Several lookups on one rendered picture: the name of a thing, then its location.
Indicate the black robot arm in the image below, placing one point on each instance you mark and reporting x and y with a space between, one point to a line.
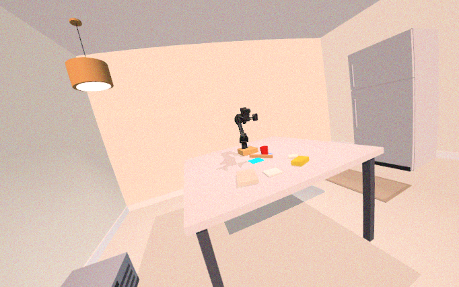
243 136

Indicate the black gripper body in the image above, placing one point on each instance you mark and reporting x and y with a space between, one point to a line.
246 118

